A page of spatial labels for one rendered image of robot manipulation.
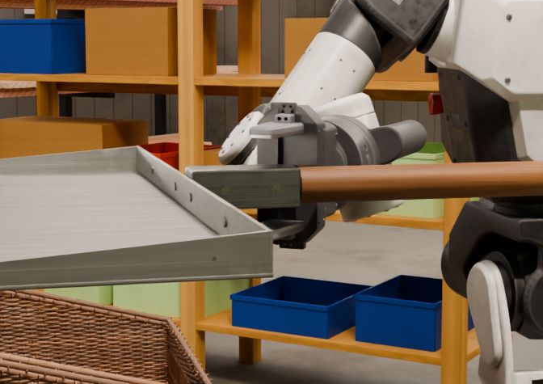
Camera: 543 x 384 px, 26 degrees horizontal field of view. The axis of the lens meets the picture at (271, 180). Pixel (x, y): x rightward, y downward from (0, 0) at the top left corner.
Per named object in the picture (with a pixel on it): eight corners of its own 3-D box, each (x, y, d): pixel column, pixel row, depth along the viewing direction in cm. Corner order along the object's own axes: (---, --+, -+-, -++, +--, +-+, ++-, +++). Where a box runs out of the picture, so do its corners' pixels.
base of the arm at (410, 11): (316, 55, 161) (338, -19, 163) (402, 86, 162) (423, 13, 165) (346, 19, 146) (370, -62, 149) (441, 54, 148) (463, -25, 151)
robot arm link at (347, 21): (303, 51, 158) (355, -25, 162) (357, 90, 159) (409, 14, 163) (326, 23, 147) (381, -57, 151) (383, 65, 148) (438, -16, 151)
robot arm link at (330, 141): (338, 103, 98) (377, 96, 109) (232, 101, 102) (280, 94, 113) (337, 252, 100) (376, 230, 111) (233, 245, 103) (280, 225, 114)
